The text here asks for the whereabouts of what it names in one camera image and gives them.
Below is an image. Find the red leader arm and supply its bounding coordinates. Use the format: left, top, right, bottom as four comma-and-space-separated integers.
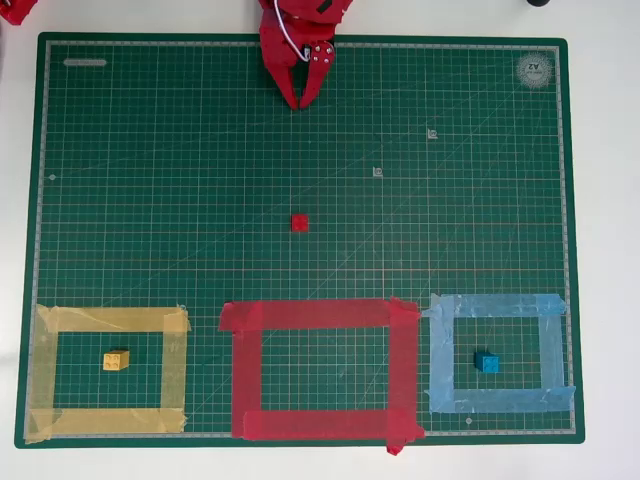
0, 0, 39, 26

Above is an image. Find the yellow tape square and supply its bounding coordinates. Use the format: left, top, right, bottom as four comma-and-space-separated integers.
24, 303, 192, 445

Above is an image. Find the green cutting mat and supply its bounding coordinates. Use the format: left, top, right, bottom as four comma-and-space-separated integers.
13, 32, 586, 450

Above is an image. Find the blue tape square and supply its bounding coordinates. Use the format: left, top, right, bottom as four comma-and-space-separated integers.
421, 293, 577, 415

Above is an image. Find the yellow toy brick cube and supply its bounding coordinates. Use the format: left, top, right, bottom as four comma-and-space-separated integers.
102, 349, 131, 372

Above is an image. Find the red tape square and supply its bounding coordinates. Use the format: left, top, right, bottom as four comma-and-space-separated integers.
218, 296, 426, 456

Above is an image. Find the blue toy brick cube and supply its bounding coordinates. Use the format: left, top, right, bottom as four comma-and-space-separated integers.
473, 349, 501, 375

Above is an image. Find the white servo cable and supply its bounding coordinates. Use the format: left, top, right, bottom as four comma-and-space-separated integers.
272, 0, 310, 64

